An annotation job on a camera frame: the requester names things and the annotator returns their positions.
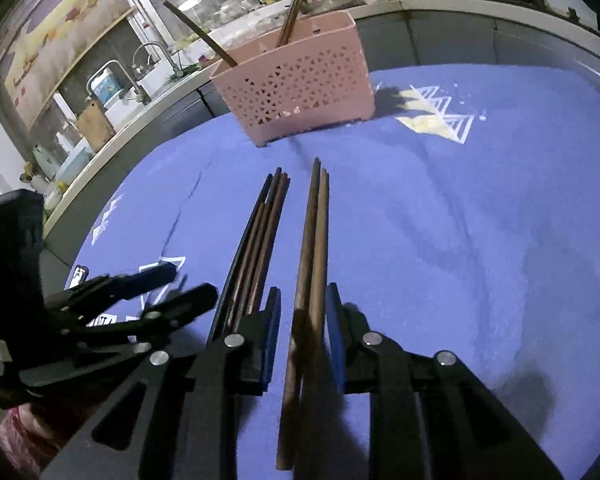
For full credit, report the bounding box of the curved steel faucet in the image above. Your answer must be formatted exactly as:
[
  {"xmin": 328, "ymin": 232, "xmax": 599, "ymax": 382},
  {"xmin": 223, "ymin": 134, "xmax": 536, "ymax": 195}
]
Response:
[{"xmin": 132, "ymin": 41, "xmax": 178, "ymax": 78}]

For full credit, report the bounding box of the angular steel faucet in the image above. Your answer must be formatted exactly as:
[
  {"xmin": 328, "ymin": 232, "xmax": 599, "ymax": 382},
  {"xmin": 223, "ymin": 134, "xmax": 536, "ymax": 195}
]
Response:
[{"xmin": 86, "ymin": 60, "xmax": 148, "ymax": 106}]

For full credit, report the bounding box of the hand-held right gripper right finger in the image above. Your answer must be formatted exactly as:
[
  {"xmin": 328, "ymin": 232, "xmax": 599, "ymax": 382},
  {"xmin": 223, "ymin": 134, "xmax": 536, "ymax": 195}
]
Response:
[{"xmin": 325, "ymin": 282, "xmax": 566, "ymax": 480}]

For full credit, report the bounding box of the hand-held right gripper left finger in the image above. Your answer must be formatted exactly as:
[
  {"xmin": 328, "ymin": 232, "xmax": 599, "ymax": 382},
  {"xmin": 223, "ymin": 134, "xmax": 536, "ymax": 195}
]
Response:
[{"xmin": 40, "ymin": 286, "xmax": 282, "ymax": 480}]

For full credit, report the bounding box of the pink perforated plastic basket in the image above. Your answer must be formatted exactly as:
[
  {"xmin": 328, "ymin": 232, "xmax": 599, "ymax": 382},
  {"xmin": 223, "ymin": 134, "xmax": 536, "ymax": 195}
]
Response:
[{"xmin": 209, "ymin": 10, "xmax": 377, "ymax": 148}]

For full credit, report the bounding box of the fruit print wall poster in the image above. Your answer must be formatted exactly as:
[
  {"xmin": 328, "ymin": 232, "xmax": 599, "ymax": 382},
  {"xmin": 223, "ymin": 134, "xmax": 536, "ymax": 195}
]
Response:
[{"xmin": 0, "ymin": 0, "xmax": 138, "ymax": 128}]

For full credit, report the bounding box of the black chopstick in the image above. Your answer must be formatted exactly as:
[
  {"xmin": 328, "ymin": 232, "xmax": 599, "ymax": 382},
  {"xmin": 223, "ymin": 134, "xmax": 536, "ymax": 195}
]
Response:
[{"xmin": 209, "ymin": 174, "xmax": 274, "ymax": 341}]

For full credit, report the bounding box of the blue and white container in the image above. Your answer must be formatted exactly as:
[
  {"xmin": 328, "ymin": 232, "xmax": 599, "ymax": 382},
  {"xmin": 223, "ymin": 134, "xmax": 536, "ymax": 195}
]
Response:
[{"xmin": 90, "ymin": 71, "xmax": 128, "ymax": 108}]

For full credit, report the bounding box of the dark brown wooden chopstick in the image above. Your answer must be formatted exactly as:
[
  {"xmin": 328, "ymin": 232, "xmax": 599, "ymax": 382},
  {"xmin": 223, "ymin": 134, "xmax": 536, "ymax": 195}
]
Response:
[
  {"xmin": 225, "ymin": 202, "xmax": 267, "ymax": 333},
  {"xmin": 162, "ymin": 0, "xmax": 239, "ymax": 67},
  {"xmin": 242, "ymin": 172, "xmax": 287, "ymax": 318},
  {"xmin": 232, "ymin": 167, "xmax": 282, "ymax": 331},
  {"xmin": 252, "ymin": 176, "xmax": 292, "ymax": 316}
]

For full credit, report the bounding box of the person's left forearm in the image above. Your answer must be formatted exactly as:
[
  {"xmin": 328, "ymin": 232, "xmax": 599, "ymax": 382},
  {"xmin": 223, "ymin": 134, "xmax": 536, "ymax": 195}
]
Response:
[{"xmin": 0, "ymin": 400, "xmax": 56, "ymax": 466}]

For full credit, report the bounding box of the upright wooden cutting board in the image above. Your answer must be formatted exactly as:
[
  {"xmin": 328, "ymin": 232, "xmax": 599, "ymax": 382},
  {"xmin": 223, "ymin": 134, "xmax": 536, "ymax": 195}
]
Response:
[{"xmin": 75, "ymin": 101, "xmax": 117, "ymax": 153}]

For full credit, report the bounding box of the light blue plastic container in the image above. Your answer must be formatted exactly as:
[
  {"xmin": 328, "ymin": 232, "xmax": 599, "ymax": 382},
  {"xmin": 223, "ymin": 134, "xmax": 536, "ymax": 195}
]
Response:
[{"xmin": 55, "ymin": 137, "xmax": 93, "ymax": 186}]

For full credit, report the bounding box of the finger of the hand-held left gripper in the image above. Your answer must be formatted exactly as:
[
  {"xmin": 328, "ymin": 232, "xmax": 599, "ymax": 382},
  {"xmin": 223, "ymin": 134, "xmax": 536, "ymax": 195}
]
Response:
[
  {"xmin": 17, "ymin": 282, "xmax": 219, "ymax": 390},
  {"xmin": 42, "ymin": 262, "xmax": 179, "ymax": 331}
]

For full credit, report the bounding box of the blue printed tablecloth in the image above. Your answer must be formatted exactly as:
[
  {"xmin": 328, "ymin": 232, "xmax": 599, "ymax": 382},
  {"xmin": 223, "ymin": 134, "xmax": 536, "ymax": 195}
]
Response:
[{"xmin": 70, "ymin": 62, "xmax": 600, "ymax": 480}]

